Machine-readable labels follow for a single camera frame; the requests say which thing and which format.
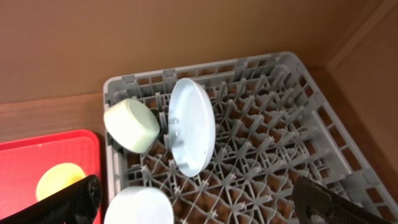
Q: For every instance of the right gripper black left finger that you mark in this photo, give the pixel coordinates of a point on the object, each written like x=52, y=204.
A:
x=77, y=203

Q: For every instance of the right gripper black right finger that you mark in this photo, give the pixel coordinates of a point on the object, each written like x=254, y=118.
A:
x=316, y=204

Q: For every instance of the yellow plastic cup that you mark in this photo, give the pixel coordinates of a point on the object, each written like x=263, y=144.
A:
x=57, y=178

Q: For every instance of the light blue small bowl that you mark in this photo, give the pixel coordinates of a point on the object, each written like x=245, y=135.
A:
x=140, y=205

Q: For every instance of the pale green bowl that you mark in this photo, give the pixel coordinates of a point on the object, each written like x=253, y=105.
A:
x=132, y=125

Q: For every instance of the light blue plate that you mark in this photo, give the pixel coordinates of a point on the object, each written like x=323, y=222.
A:
x=191, y=127

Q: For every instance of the grey dishwasher rack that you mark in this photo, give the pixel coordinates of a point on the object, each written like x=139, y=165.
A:
x=273, y=125

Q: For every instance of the red serving tray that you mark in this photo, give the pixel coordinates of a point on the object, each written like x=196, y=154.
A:
x=24, y=162

